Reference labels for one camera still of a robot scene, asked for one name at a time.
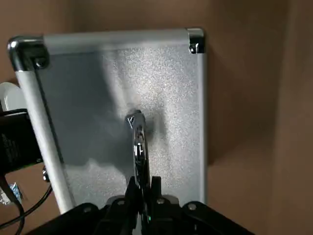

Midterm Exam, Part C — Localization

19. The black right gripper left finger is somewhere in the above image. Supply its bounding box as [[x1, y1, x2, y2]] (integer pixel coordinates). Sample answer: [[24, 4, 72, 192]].
[[31, 175, 141, 235]]

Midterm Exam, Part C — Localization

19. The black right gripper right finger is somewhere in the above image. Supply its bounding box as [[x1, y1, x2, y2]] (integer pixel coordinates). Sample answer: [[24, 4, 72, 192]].
[[146, 175, 255, 235]]

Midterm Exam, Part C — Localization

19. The silver aluminium medical case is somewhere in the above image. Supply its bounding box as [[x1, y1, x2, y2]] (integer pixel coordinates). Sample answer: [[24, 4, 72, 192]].
[[7, 28, 208, 214]]

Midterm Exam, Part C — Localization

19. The blue capsule bag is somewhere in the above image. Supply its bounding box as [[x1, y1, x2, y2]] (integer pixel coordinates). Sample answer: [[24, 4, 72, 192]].
[[0, 182, 23, 207]]

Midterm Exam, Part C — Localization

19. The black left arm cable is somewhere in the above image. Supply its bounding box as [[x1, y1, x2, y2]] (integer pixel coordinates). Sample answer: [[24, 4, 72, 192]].
[[0, 171, 52, 231]]

